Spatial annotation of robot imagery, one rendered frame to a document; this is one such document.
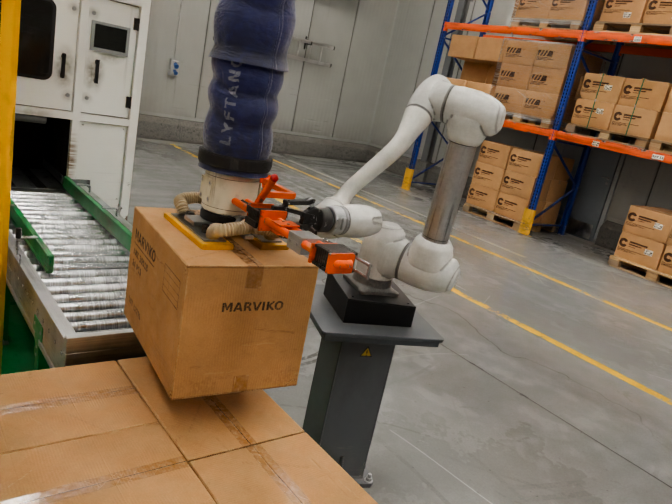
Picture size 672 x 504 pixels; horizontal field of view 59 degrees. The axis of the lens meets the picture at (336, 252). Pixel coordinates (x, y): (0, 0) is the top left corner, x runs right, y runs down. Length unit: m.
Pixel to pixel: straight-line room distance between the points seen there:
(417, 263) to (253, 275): 0.77
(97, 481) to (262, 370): 0.53
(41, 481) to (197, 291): 0.59
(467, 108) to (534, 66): 7.81
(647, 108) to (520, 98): 1.93
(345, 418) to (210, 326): 1.01
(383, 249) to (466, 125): 0.56
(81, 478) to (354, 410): 1.20
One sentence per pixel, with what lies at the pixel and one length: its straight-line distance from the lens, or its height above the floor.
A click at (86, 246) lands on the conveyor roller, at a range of 3.34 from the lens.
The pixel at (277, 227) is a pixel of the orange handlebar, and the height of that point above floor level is 1.21.
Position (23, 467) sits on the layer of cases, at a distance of 1.75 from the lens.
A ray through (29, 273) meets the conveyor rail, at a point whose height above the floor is 0.59.
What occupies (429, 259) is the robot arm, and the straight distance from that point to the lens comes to 2.21.
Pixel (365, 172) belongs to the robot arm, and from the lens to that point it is 2.02.
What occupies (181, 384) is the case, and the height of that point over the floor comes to 0.72.
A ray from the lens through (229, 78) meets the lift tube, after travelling 1.78.
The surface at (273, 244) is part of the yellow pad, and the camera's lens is 1.84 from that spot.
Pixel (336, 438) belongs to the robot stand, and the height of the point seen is 0.21.
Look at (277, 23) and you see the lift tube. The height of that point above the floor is 1.72.
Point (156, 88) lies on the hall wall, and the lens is 11.52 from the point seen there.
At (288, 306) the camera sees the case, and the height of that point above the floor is 0.95.
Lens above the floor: 1.59
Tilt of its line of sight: 15 degrees down
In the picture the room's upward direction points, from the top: 12 degrees clockwise
